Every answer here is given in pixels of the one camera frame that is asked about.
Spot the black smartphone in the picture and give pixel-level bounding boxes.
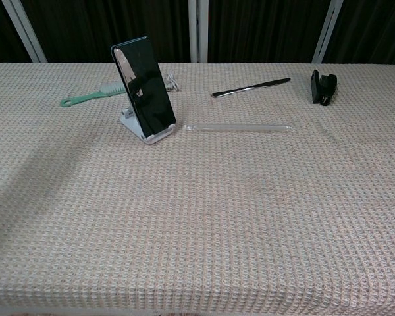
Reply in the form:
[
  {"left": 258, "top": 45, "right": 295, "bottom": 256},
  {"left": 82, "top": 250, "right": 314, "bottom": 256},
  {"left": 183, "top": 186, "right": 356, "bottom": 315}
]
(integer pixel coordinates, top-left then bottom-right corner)
[{"left": 110, "top": 36, "right": 177, "bottom": 139}]

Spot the black pleated curtain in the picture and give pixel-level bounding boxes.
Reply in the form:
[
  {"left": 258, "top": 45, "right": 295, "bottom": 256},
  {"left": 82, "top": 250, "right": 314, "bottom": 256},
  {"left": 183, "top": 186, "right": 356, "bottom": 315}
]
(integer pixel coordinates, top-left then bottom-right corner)
[
  {"left": 207, "top": 0, "right": 332, "bottom": 64},
  {"left": 322, "top": 0, "right": 395, "bottom": 67},
  {"left": 0, "top": 0, "right": 31, "bottom": 67},
  {"left": 20, "top": 0, "right": 190, "bottom": 64}
]

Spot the clear glass rod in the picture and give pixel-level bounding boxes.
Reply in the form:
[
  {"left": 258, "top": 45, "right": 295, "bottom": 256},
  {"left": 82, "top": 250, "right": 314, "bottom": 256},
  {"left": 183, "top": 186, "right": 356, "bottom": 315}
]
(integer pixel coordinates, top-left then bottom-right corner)
[{"left": 182, "top": 122, "right": 296, "bottom": 134}]

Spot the white frame post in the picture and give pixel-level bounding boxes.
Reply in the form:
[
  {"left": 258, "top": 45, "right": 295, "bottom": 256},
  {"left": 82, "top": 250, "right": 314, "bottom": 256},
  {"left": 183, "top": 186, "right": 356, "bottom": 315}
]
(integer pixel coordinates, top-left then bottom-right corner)
[
  {"left": 311, "top": 0, "right": 345, "bottom": 65},
  {"left": 188, "top": 0, "right": 210, "bottom": 64},
  {"left": 1, "top": 0, "right": 49, "bottom": 64}
]

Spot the green plastic brush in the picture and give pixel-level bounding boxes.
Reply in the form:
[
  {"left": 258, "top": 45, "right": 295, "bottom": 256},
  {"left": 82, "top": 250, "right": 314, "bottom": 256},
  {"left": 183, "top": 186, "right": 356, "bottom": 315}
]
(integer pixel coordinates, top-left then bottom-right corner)
[{"left": 59, "top": 81, "right": 128, "bottom": 108}]

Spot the beige waffle tablecloth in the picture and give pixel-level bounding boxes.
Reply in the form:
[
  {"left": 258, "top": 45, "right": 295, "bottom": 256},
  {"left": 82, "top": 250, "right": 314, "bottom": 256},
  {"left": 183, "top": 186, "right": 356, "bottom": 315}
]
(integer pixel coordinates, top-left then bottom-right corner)
[{"left": 0, "top": 62, "right": 395, "bottom": 316}]

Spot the silver hair clip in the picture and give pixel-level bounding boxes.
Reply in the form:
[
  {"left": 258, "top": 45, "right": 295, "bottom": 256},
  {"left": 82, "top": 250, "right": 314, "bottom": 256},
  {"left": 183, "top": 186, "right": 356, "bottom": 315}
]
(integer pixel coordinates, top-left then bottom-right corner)
[{"left": 164, "top": 72, "right": 181, "bottom": 93}]

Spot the metal table knife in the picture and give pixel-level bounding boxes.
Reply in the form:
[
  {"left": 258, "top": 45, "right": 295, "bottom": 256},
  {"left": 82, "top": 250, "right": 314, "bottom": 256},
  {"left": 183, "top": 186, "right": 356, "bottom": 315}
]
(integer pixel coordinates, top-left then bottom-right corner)
[{"left": 211, "top": 77, "right": 292, "bottom": 99}]

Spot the black stapler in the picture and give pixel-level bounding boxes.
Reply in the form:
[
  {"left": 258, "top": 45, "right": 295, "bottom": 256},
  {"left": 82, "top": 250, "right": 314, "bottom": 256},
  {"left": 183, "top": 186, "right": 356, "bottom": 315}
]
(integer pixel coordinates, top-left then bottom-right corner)
[{"left": 310, "top": 69, "right": 338, "bottom": 107}]

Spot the white phone stand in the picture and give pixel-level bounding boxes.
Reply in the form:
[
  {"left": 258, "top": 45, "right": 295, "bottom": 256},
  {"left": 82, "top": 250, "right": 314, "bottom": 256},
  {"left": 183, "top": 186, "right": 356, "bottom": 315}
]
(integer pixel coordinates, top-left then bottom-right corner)
[{"left": 119, "top": 107, "right": 177, "bottom": 145}]

